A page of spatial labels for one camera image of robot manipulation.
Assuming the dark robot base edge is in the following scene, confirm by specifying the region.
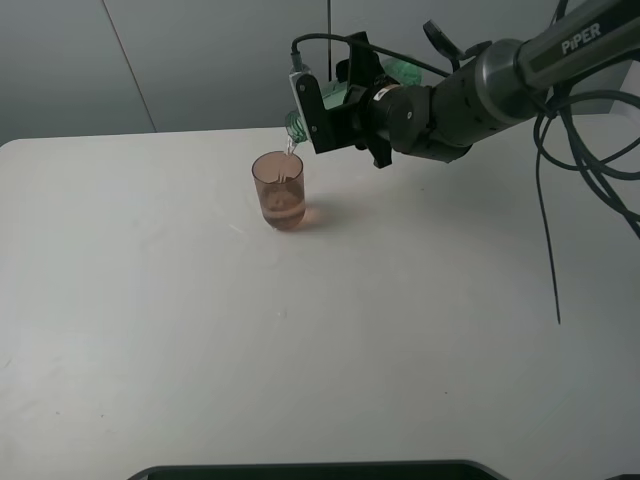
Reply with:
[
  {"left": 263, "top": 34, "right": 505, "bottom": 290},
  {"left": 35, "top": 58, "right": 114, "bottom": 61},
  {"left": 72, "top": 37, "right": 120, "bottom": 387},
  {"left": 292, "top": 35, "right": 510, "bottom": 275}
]
[{"left": 132, "top": 460, "right": 503, "bottom": 480}]

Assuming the pink transparent plastic cup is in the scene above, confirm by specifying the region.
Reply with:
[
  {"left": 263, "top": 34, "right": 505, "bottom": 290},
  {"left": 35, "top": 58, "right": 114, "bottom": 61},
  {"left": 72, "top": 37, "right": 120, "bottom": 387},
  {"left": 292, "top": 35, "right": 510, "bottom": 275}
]
[{"left": 251, "top": 151, "right": 306, "bottom": 231}]

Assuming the green transparent water bottle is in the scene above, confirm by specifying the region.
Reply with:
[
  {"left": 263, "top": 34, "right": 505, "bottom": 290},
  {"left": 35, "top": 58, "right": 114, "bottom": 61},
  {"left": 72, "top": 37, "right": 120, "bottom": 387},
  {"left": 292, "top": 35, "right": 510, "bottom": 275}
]
[{"left": 285, "top": 58, "right": 422, "bottom": 153}]

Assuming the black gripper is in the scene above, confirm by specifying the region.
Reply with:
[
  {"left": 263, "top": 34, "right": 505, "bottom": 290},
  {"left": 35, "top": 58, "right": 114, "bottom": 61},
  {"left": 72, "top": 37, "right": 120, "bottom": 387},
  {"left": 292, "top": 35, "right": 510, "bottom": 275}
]
[{"left": 335, "top": 31, "right": 471, "bottom": 168}]

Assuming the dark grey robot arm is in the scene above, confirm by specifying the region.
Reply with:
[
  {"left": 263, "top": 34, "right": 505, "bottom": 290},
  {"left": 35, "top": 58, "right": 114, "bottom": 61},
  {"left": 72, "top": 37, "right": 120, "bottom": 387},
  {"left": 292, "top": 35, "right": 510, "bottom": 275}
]
[{"left": 333, "top": 1, "right": 639, "bottom": 168}]

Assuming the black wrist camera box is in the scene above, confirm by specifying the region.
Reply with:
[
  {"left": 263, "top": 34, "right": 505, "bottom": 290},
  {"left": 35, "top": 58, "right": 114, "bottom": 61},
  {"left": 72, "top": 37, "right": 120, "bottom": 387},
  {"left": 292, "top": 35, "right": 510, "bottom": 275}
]
[{"left": 290, "top": 72, "right": 359, "bottom": 154}]

